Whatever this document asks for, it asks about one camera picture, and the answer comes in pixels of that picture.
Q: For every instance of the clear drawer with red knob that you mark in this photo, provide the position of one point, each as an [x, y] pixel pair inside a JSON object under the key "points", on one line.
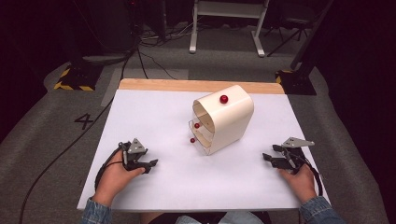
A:
{"points": [[200, 143], [202, 127]]}

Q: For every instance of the black slanted stand pole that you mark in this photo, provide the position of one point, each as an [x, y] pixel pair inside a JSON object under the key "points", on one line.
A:
{"points": [[311, 34]]}

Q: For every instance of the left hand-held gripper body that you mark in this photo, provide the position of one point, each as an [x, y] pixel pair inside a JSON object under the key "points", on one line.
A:
{"points": [[134, 149]]}

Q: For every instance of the person's right hand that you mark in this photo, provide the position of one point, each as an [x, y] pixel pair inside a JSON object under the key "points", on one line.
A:
{"points": [[299, 183]]}

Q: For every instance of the red round knob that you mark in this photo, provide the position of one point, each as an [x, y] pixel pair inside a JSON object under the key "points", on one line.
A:
{"points": [[223, 99]]}

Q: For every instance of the white desk frame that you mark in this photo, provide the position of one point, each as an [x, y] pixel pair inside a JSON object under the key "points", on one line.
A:
{"points": [[229, 9]]}

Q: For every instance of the black yellow striped stand base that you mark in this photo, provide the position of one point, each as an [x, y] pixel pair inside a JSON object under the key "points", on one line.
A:
{"points": [[77, 77], [295, 82]]}

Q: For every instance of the black tripod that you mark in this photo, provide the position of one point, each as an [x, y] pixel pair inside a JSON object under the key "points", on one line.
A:
{"points": [[291, 31]]}

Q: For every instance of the person's left hand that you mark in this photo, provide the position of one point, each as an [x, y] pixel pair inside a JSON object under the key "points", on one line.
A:
{"points": [[113, 180]]}

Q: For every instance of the white table mat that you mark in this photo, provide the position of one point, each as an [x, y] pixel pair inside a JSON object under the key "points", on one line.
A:
{"points": [[168, 186]]}

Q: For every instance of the cream drawer cabinet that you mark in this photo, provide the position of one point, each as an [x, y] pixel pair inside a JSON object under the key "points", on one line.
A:
{"points": [[232, 121]]}

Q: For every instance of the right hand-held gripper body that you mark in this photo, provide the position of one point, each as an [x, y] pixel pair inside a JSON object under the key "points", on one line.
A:
{"points": [[294, 155]]}

